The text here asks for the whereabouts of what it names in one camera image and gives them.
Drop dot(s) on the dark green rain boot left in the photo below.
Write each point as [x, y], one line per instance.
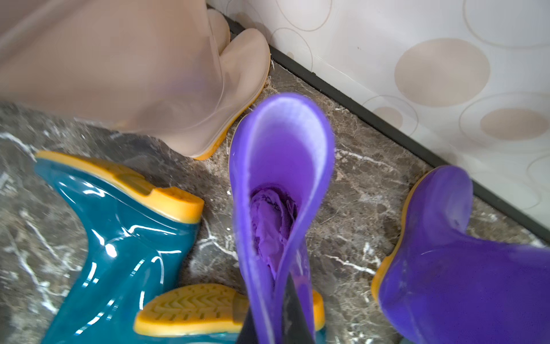
[138, 235]

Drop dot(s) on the dark green rain boot right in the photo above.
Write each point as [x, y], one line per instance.
[202, 313]

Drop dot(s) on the beige rain boot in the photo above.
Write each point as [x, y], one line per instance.
[220, 28]
[145, 67]

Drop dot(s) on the dark green rain boot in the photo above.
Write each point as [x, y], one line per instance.
[138, 235]
[202, 313]

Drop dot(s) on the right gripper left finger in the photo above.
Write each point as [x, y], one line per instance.
[247, 329]

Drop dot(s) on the purple rain boot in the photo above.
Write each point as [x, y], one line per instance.
[441, 285]
[281, 163]

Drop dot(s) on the purple rain boot standing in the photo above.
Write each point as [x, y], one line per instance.
[441, 285]

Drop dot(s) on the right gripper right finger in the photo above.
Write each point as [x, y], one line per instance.
[294, 325]

